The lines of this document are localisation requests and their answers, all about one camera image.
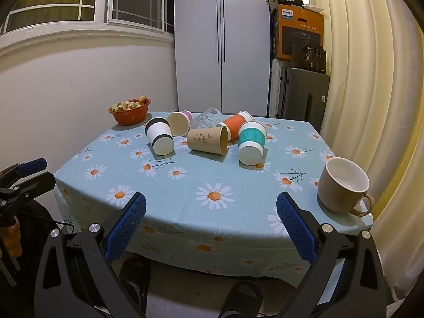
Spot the paper cup with pink band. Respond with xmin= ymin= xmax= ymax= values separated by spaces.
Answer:
xmin=166 ymin=110 xmax=193 ymax=137

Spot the person's left hand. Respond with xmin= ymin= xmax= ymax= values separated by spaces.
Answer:
xmin=0 ymin=217 xmax=21 ymax=258

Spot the orange paper cup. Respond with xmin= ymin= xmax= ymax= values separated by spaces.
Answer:
xmin=217 ymin=110 xmax=254 ymax=140

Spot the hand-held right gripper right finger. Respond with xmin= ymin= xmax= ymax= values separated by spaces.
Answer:
xmin=276 ymin=191 xmax=390 ymax=318

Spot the pile of small toy figures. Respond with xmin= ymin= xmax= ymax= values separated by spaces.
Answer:
xmin=111 ymin=94 xmax=148 ymax=112

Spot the white cup with black bands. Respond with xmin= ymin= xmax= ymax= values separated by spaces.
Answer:
xmin=145 ymin=117 xmax=175 ymax=157

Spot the cream curtain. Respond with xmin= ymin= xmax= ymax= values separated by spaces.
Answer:
xmin=300 ymin=0 xmax=424 ymax=302

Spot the beige ceramic mug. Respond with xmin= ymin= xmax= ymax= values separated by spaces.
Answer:
xmin=317 ymin=157 xmax=376 ymax=217

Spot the clear glass cup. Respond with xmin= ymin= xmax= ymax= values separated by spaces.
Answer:
xmin=190 ymin=108 xmax=223 ymax=130

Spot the dark handbag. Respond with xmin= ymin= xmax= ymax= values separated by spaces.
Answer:
xmin=290 ymin=44 xmax=327 ymax=74

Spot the white framed window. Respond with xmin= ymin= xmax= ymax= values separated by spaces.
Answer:
xmin=0 ymin=0 xmax=175 ymax=37

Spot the red plastic bowl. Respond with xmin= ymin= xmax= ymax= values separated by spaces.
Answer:
xmin=109 ymin=98 xmax=152 ymax=126

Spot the teal and white cup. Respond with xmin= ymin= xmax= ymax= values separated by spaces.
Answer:
xmin=238 ymin=121 xmax=267 ymax=166

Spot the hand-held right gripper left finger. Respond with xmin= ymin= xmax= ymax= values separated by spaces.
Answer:
xmin=35 ymin=191 xmax=148 ymax=318

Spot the brown kraft paper cup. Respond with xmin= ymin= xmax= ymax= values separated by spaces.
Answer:
xmin=187 ymin=125 xmax=230 ymax=156

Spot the orange and black cardboard box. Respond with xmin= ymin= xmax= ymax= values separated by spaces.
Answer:
xmin=271 ymin=4 xmax=325 ymax=62

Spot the grey hard suitcase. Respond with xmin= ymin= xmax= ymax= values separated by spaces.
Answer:
xmin=277 ymin=66 xmax=331 ymax=133

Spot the blue daisy tablecloth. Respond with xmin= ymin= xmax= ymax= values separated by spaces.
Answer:
xmin=54 ymin=112 xmax=374 ymax=280

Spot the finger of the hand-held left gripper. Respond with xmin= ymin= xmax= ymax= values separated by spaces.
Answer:
xmin=0 ymin=171 xmax=57 ymax=221
xmin=0 ymin=158 xmax=48 ymax=188

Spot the white wardrobe cabinet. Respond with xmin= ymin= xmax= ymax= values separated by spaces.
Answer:
xmin=174 ymin=0 xmax=271 ymax=117

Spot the white folded panel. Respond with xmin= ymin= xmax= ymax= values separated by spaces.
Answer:
xmin=268 ymin=59 xmax=282 ymax=117

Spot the black slipper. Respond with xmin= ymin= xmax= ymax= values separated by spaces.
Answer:
xmin=219 ymin=281 xmax=264 ymax=318
xmin=118 ymin=256 xmax=152 ymax=317

